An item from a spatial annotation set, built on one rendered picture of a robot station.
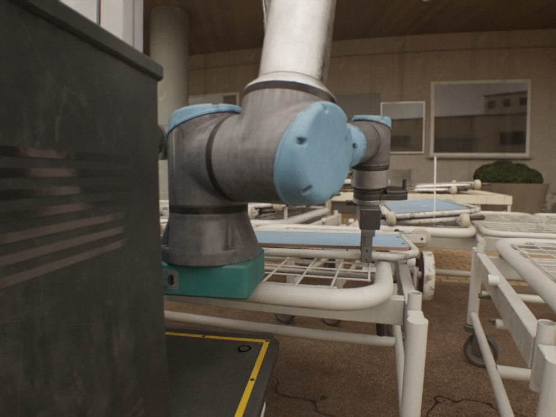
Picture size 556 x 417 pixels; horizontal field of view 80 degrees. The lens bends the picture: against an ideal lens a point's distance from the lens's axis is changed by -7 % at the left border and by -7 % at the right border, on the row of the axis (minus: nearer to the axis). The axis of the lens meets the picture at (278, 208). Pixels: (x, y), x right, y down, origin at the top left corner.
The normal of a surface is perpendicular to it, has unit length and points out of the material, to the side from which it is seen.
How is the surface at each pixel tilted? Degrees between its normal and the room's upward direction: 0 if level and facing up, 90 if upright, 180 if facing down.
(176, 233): 70
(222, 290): 90
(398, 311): 90
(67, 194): 90
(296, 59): 80
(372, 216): 101
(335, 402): 0
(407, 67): 90
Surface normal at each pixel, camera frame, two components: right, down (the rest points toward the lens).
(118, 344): 0.99, 0.01
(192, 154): -0.62, -0.03
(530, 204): 0.07, 0.28
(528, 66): -0.26, 0.09
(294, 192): -0.37, 0.77
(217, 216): 0.39, 0.07
